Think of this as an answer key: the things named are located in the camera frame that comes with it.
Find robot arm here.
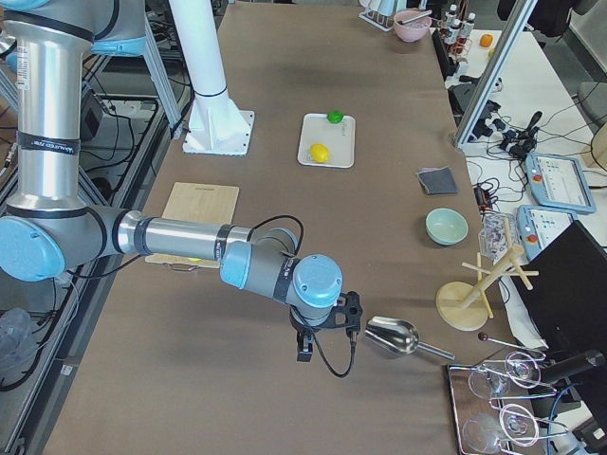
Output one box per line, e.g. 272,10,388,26
1,1,362,361

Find bamboo cutting board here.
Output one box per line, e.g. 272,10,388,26
145,182,240,270

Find right teach pendant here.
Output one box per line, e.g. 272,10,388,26
516,205,578,261

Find black monitor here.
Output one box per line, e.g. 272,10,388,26
516,221,606,353

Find teach pendant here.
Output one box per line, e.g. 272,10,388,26
524,153,597,214
516,205,578,261

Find green lime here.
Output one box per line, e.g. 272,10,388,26
326,110,344,124

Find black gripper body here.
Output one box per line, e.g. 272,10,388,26
289,291,363,342

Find wooden mug tree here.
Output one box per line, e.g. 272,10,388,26
435,219,540,332

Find left teach pendant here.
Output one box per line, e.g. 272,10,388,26
524,153,597,214

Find silver metal scoop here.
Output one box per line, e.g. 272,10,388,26
364,316,455,361

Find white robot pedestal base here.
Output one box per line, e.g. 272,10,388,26
170,0,254,156

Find grey folded cloth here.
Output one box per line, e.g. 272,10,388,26
416,167,459,195

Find wine glass rack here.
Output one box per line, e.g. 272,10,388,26
446,351,588,454

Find yellow lemon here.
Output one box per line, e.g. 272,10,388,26
309,143,330,163

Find beige rabbit tray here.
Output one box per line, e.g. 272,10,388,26
297,113,356,169

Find pink bowl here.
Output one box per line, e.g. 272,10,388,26
394,9,432,43

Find copper wire bottle rack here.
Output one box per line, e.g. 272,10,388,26
437,1,476,64

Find light green bowl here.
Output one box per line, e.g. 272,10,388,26
425,208,469,246

